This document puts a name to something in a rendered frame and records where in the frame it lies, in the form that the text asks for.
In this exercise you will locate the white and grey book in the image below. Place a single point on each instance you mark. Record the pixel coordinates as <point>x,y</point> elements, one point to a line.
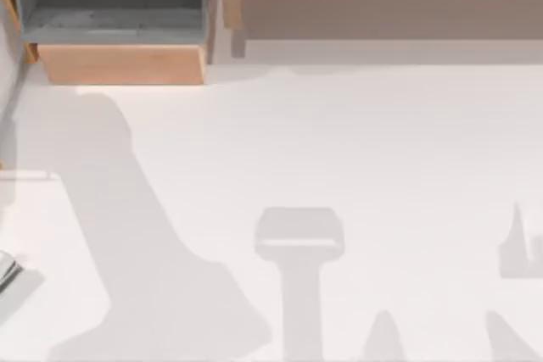
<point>7,271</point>

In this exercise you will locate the pale wooden drawer front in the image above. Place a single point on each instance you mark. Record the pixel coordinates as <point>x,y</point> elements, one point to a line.
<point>123,64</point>

